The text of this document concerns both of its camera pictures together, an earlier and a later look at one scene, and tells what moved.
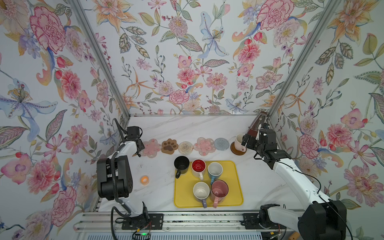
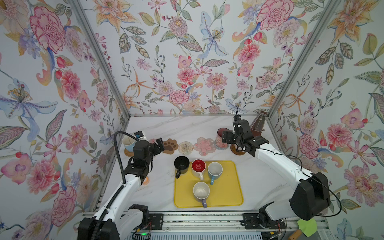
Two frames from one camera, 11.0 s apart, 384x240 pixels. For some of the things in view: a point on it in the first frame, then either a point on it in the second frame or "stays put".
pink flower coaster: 204,146 stays put
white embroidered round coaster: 185,148 stays put
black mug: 181,164 stays put
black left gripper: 141,145 to 160,145
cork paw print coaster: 169,146 stays put
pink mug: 219,189 to 219,142
